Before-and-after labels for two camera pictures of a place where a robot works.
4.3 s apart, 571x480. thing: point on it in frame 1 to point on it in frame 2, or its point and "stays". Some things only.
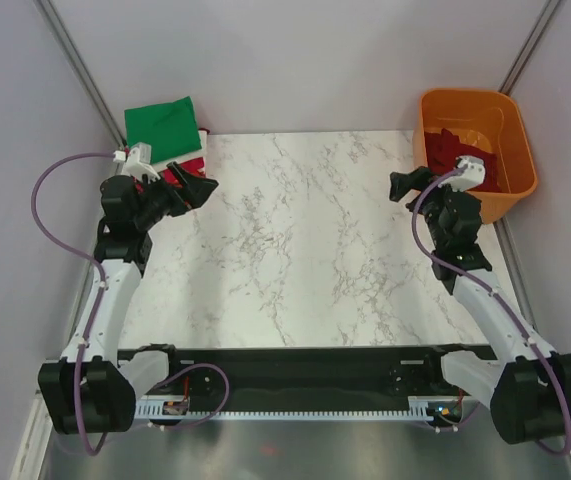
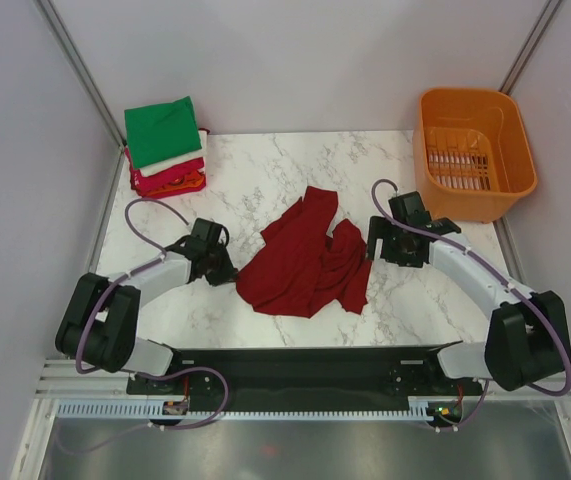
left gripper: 193,195 to 229,274
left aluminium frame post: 55,21 stays
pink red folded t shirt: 193,169 stays
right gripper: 417,179 to 381,230
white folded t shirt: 185,156 stays
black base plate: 308,370 stays
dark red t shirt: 443,149 to 305,265
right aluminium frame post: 529,47 stays
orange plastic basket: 492,120 stays
